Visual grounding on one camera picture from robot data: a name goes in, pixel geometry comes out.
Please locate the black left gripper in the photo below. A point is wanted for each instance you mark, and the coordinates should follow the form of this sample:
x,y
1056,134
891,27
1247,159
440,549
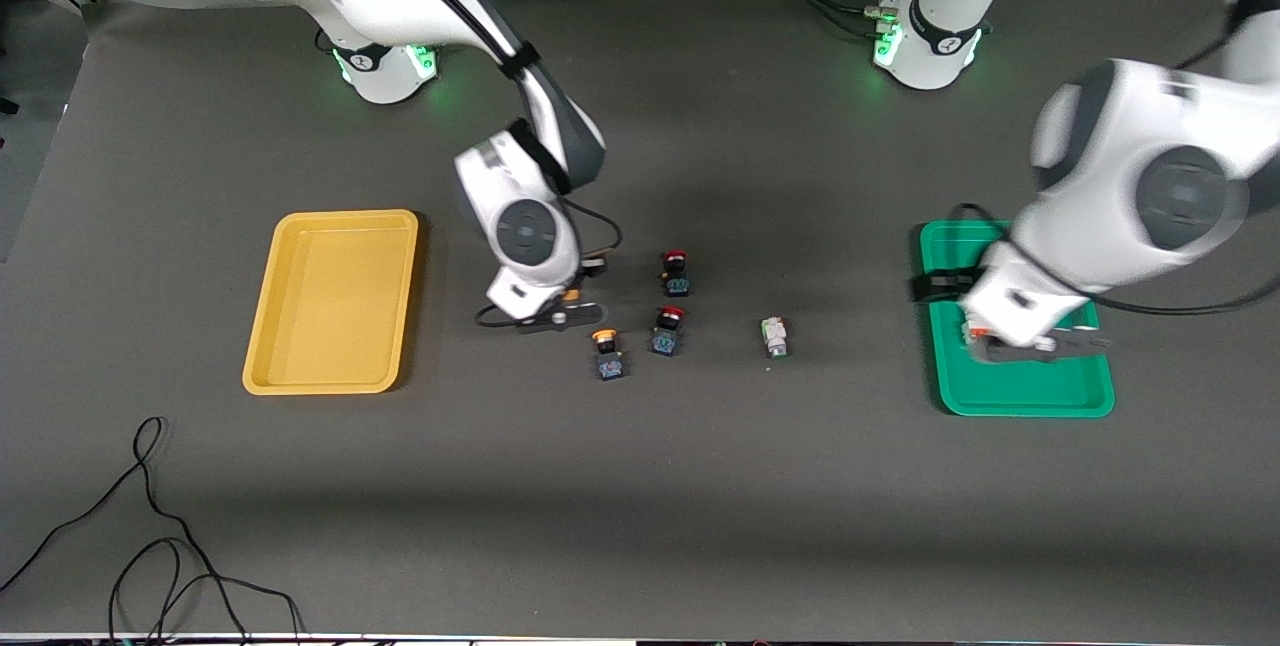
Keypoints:
x,y
934,287

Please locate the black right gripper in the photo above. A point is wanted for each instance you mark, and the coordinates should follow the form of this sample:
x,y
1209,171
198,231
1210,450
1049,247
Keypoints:
x,y
591,266

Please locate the white button with orange block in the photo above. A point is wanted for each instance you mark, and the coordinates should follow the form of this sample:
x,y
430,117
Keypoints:
x,y
975,331

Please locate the white button with green block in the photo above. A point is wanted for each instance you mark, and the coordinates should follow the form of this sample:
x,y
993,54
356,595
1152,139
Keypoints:
x,y
774,336

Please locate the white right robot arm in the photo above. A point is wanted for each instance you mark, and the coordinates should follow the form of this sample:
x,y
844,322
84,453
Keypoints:
x,y
520,226

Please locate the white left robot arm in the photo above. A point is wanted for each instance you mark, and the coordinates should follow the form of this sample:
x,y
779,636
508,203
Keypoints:
x,y
1150,186

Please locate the green plastic tray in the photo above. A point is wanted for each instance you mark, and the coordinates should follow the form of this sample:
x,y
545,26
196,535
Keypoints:
x,y
1020,391

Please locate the dark grey table mat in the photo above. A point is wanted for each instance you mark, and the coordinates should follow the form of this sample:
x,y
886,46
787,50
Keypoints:
x,y
640,506

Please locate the yellow plastic tray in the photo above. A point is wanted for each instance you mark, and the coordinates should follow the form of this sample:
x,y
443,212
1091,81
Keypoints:
x,y
330,306

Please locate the red push button switch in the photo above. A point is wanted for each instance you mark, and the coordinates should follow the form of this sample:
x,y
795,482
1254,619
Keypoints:
x,y
677,278
665,340

